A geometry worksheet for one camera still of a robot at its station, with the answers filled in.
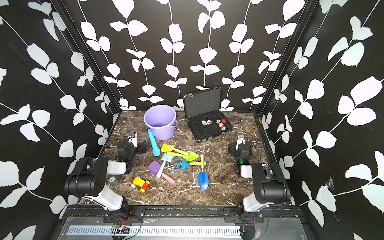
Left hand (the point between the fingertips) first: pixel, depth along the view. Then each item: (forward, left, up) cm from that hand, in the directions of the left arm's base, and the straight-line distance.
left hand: (138, 137), depth 95 cm
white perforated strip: (-50, -16, -8) cm, 53 cm away
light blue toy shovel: (-12, -17, -7) cm, 22 cm away
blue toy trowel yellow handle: (-25, -40, -7) cm, 48 cm away
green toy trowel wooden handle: (-10, -34, -9) cm, 37 cm away
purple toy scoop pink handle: (-19, -11, -7) cm, 23 cm away
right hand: (-5, -64, 0) cm, 65 cm away
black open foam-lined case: (+24, -44, -2) cm, 50 cm away
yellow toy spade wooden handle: (-4, -17, -8) cm, 20 cm away
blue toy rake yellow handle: (-17, -29, -7) cm, 34 cm away
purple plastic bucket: (+18, -12, -4) cm, 22 cm away
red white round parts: (+16, -57, -6) cm, 59 cm away
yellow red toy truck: (-29, -7, -5) cm, 30 cm away
